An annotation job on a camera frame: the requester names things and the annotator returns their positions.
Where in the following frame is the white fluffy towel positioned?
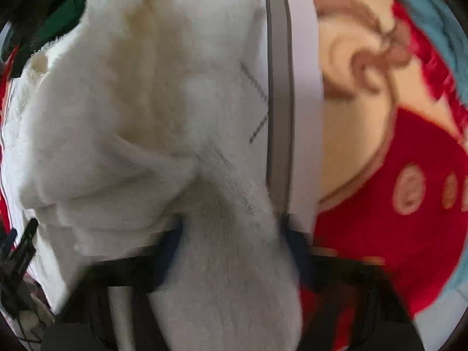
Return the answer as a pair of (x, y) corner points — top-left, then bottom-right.
(0, 0), (326, 351)

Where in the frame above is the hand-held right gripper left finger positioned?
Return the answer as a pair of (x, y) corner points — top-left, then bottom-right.
(41, 222), (183, 351)

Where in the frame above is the red printed blanket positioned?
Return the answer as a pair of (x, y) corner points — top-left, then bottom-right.
(297, 0), (468, 351)

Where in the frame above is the green cloth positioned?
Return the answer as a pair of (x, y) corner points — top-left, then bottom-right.
(35, 0), (92, 46)

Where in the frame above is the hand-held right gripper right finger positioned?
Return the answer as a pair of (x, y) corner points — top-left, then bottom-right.
(281, 215), (426, 351)

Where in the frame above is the dark cloth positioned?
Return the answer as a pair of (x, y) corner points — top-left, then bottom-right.
(0, 0), (121, 79)

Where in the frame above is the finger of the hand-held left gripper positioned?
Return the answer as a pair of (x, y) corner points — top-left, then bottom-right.
(0, 218), (39, 320)

